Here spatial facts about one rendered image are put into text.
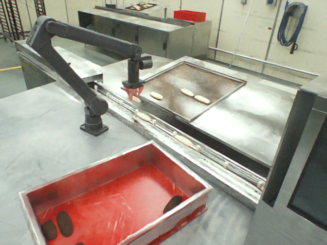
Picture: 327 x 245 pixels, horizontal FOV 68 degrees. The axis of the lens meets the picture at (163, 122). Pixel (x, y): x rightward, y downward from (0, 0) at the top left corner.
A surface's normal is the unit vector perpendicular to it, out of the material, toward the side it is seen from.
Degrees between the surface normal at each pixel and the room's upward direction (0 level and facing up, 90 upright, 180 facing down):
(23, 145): 0
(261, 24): 90
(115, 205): 0
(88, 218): 0
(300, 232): 91
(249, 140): 10
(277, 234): 90
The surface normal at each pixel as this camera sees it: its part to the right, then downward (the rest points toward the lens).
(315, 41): -0.73, 0.32
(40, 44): 0.63, 0.42
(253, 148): -0.08, -0.80
